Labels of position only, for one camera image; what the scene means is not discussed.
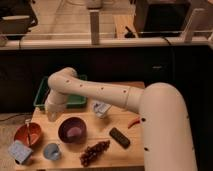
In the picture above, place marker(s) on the bunch of dark grapes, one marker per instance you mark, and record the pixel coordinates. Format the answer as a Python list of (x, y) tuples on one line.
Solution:
[(91, 153)]

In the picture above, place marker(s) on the orange carrot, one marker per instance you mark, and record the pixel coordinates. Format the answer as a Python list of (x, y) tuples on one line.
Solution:
[(133, 122)]

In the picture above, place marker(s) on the green plastic tray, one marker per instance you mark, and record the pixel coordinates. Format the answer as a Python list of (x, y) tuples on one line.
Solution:
[(74, 101)]

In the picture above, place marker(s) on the grey metal post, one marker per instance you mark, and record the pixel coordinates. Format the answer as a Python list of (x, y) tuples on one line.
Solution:
[(94, 27)]

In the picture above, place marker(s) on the purple bowl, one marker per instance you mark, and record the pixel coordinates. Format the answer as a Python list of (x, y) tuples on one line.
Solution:
[(72, 130)]

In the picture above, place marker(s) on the blue sponge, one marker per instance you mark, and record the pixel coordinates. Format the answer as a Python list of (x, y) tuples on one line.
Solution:
[(20, 152)]

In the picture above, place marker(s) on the orange bowl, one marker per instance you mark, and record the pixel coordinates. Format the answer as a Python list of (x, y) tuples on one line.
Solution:
[(35, 133)]

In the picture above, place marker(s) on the metal spoon in bowl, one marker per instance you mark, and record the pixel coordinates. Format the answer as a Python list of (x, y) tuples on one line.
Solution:
[(27, 122)]

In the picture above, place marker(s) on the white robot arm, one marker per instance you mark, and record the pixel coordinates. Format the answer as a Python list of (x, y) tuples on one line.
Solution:
[(167, 135)]

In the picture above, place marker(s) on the black box behind rail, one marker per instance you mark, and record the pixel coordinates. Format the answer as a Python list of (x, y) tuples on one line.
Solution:
[(160, 18)]

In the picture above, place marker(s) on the light blue cup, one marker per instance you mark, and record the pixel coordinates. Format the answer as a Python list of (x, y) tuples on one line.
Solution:
[(52, 152)]

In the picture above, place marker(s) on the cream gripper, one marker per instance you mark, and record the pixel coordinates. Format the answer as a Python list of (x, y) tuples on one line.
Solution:
[(52, 116)]

